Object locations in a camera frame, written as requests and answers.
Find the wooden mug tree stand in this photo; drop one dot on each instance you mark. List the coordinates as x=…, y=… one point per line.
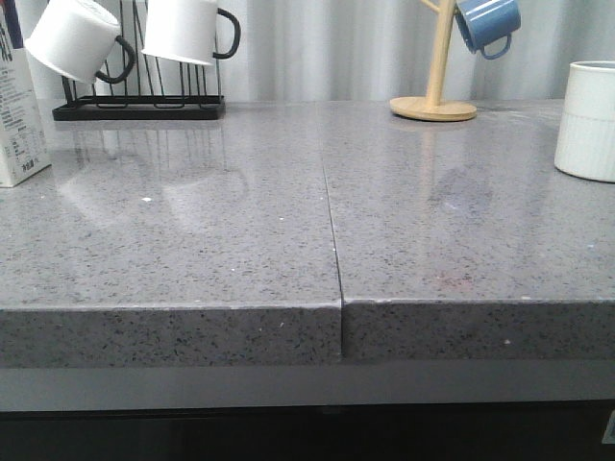
x=432, y=107

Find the white blue milk carton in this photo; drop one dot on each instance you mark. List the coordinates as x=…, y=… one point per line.
x=23, y=147

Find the white mug black handle left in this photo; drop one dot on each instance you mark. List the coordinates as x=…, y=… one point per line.
x=74, y=38

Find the white ribbed HOME mug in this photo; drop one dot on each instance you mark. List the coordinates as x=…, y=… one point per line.
x=585, y=143

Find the white mug black handle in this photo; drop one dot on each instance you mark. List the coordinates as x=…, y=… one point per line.
x=74, y=38
x=185, y=31

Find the blue enamel mug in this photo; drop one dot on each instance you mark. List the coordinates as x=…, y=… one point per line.
x=483, y=22

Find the black wire mug rack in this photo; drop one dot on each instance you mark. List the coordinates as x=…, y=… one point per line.
x=156, y=89

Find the white mug black handle right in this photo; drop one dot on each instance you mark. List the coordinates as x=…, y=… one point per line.
x=185, y=31

